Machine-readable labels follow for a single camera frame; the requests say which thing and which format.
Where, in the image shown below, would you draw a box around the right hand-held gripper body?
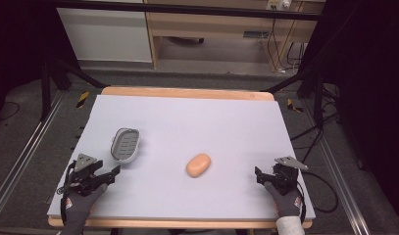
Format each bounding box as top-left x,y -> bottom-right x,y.
269,156 -> 309,197

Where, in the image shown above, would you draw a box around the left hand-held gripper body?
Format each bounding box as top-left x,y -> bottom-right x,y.
67,153 -> 106,198

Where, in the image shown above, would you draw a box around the grey soap dish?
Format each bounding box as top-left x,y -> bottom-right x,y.
110,127 -> 141,165

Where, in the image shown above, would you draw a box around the orange bread roll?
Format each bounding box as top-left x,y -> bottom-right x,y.
185,153 -> 212,179

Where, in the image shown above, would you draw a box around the person's right hand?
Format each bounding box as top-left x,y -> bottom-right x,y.
263,180 -> 305,219

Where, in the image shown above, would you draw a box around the person's left hand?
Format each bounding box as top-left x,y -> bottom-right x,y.
59,183 -> 109,235

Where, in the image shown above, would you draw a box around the yellow black floor tape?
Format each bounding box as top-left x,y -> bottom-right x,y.
286,98 -> 305,115
75,90 -> 90,109

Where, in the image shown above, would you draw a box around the white table mat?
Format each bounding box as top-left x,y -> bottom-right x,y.
46,94 -> 317,221

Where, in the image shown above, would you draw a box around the wooden table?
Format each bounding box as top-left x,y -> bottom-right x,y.
47,85 -> 315,230

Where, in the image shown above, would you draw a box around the white cabinet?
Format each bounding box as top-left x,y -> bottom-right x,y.
56,6 -> 154,64

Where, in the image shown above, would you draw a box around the wooden desk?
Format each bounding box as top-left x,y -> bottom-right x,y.
143,0 -> 326,72

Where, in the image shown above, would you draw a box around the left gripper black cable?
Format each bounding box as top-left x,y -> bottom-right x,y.
55,161 -> 77,226

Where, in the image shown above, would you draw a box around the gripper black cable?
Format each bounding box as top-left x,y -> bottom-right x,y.
55,161 -> 77,226
297,169 -> 339,215

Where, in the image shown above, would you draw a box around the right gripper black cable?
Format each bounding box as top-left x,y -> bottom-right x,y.
297,169 -> 339,215

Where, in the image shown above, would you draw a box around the metal floor rail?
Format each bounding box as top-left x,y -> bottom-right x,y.
301,97 -> 376,235
0,91 -> 68,226

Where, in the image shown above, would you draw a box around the black floor cables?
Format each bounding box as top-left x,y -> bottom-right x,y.
289,82 -> 342,165

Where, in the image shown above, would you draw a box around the cables under desk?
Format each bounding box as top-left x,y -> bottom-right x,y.
265,18 -> 308,74

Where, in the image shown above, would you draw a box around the black metal frame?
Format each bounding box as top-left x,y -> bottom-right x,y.
39,0 -> 328,121

